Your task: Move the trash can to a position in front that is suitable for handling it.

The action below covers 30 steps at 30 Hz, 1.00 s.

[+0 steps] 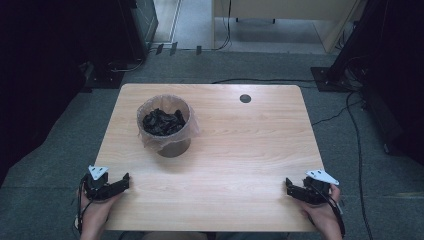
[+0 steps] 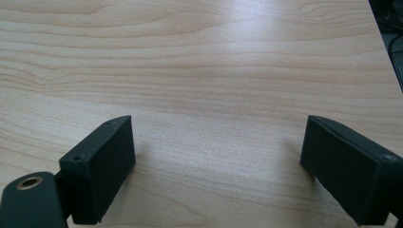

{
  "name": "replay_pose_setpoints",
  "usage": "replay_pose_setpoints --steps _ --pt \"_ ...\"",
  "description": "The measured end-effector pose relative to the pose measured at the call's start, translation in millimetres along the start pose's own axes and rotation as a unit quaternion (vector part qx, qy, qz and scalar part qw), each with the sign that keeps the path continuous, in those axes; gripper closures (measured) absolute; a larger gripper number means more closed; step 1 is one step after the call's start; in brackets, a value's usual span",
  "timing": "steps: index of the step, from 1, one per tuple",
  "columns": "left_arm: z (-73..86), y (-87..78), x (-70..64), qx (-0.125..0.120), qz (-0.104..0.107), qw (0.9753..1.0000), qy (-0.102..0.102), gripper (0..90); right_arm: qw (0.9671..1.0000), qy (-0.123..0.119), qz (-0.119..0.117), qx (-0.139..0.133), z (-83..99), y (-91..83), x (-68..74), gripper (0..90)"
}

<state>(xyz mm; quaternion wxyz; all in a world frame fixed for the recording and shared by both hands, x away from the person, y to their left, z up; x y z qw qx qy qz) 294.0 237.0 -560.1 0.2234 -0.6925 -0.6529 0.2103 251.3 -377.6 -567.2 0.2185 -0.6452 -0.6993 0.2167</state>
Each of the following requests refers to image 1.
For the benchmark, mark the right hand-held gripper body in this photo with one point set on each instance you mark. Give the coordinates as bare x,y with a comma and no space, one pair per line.
316,190

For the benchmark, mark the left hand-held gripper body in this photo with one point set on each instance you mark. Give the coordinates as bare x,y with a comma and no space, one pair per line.
96,186

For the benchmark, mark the person's right hand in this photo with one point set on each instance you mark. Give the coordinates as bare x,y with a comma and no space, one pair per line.
321,215

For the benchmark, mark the person's left hand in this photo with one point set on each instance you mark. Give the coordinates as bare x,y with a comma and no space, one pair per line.
98,213

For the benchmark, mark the bin with plastic liner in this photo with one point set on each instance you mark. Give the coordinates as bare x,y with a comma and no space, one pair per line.
151,136

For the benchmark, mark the small brown trash bin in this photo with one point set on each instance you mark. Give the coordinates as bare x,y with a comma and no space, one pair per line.
175,148

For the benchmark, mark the black crumpled trash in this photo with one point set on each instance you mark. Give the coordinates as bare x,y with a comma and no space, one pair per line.
163,122

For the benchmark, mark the person's lap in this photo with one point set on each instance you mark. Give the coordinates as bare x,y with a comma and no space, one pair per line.
176,236

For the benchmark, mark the black round table grommet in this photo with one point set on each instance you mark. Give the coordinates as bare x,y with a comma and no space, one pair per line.
245,98

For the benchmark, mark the dark stand base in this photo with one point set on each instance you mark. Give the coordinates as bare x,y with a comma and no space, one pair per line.
106,78

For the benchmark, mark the black curtain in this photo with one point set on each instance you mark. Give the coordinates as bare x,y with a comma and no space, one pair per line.
43,66
393,66

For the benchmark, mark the dark glass cabinet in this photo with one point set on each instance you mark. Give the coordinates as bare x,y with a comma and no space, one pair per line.
145,20

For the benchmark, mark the black stand base plate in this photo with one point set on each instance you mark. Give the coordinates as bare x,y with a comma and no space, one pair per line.
328,80

